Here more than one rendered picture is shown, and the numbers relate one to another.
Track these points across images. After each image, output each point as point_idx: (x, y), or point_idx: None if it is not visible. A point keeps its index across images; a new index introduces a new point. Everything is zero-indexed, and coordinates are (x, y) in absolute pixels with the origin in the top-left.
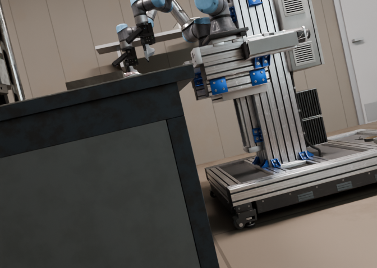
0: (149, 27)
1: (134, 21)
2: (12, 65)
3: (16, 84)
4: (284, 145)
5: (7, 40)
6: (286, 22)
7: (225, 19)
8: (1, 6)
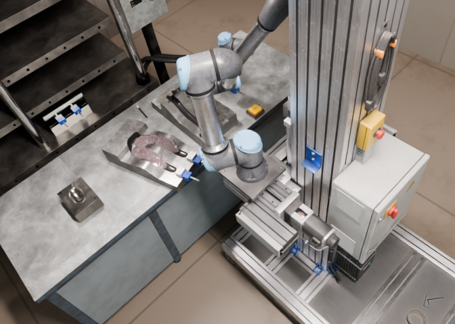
0: None
1: None
2: (124, 41)
3: (130, 54)
4: (308, 249)
5: (118, 19)
6: (334, 209)
7: (243, 169)
8: None
